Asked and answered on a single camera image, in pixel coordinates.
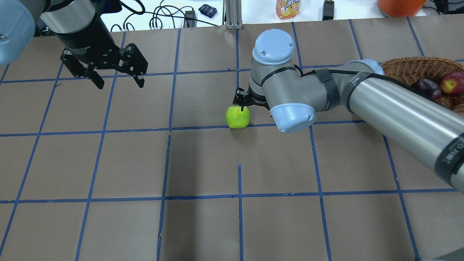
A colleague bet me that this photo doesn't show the black cable bundle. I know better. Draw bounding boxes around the black cable bundle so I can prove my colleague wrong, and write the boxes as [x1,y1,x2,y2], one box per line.
[110,0,218,32]

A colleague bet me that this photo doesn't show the black power brick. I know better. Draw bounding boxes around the black power brick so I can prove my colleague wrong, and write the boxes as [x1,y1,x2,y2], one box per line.
[183,10,197,28]

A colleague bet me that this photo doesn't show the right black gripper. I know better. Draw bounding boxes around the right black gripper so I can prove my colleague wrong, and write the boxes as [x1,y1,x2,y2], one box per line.
[233,87,270,111]

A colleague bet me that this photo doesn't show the dark blue checkered pouch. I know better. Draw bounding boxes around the dark blue checkered pouch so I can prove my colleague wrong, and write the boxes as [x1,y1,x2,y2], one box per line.
[198,4,218,18]

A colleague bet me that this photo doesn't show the green apple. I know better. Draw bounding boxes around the green apple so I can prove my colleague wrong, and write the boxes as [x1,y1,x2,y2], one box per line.
[225,106,250,129]

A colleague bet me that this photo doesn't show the dark red apple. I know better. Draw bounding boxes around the dark red apple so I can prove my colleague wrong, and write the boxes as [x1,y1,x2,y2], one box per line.
[411,79,442,100]

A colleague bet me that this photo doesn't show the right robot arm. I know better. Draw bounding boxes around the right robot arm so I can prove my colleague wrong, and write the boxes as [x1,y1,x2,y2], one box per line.
[233,29,464,192]

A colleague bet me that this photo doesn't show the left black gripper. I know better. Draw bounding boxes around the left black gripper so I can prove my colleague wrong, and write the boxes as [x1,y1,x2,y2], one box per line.
[60,16,149,90]

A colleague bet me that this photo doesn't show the orange cylindrical container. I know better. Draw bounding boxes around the orange cylindrical container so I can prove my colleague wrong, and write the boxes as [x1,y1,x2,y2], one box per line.
[377,0,427,17]

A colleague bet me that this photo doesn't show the wicker basket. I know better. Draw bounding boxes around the wicker basket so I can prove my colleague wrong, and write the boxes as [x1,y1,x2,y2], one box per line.
[381,57,464,116]

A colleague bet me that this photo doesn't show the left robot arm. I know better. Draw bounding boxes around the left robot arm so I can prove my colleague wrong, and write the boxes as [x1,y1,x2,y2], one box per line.
[0,0,149,89]

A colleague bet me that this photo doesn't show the aluminium frame post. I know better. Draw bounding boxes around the aluminium frame post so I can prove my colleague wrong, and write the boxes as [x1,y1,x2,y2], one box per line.
[223,0,243,30]

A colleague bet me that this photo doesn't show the orange juice bottle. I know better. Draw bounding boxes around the orange juice bottle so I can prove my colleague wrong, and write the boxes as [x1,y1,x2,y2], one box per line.
[275,0,301,20]

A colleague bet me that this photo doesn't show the black power adapter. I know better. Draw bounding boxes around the black power adapter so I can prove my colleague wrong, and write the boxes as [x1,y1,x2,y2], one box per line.
[322,0,335,20]

